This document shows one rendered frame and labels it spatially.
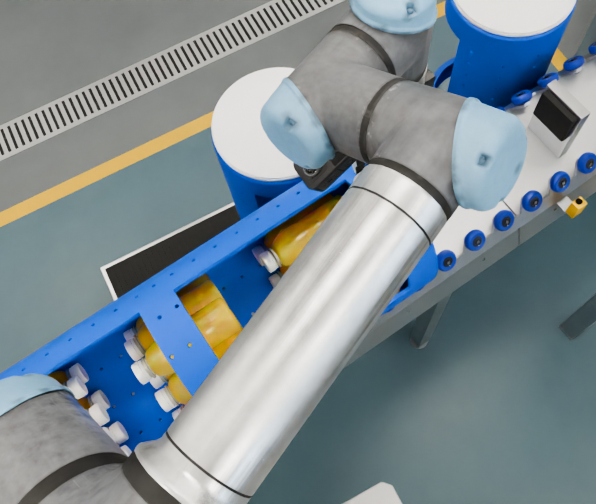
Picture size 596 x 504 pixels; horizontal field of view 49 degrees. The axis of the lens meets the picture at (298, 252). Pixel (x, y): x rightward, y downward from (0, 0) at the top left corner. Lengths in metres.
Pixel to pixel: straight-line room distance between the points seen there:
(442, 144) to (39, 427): 0.36
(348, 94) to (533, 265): 1.95
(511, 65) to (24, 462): 1.38
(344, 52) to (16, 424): 0.39
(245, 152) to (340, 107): 0.85
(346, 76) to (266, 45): 2.32
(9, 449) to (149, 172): 2.16
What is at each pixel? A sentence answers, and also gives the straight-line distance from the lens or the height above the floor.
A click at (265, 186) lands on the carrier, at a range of 1.36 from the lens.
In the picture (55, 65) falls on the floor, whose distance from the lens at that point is 3.06.
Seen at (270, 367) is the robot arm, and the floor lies 1.78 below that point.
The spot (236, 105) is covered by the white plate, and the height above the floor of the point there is 1.04.
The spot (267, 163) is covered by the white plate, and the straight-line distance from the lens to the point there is 1.36.
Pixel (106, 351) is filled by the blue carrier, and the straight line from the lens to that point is 1.31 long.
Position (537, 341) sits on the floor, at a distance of 2.36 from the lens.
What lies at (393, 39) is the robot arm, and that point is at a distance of 0.60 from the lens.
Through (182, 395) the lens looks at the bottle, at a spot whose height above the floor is 1.12.
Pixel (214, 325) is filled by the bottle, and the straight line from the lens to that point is 1.10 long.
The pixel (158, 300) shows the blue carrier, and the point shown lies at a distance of 1.08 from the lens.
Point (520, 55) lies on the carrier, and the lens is 1.62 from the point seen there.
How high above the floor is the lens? 2.21
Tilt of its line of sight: 68 degrees down
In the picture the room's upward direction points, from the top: 11 degrees counter-clockwise
